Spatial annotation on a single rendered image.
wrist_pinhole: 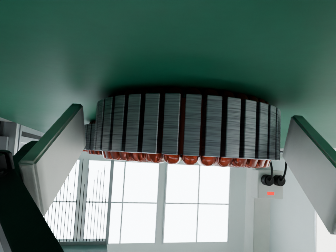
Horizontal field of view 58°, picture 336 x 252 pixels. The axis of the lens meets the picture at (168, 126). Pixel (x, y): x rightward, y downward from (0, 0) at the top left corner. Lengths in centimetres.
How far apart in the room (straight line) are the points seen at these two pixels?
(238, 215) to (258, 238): 650
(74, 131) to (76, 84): 3
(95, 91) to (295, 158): 12
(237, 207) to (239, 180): 63
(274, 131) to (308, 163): 3
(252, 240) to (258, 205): 12
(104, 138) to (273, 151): 9
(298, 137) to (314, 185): 3
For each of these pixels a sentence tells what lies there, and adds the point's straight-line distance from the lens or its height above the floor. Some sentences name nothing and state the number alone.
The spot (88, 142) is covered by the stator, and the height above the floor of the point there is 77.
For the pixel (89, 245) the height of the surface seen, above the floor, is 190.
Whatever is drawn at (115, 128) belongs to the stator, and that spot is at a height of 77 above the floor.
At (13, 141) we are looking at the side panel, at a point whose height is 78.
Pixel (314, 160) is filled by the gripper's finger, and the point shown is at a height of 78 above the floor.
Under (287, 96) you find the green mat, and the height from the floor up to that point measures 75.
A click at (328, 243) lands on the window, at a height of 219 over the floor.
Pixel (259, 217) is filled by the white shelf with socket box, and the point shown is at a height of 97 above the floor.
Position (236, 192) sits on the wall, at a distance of 747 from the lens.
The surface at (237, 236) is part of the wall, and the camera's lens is 767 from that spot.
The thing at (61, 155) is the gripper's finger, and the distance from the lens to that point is 16.
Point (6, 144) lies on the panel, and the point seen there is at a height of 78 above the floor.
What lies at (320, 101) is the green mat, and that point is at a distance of 18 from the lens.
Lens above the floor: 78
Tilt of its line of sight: 5 degrees down
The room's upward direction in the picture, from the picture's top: 177 degrees counter-clockwise
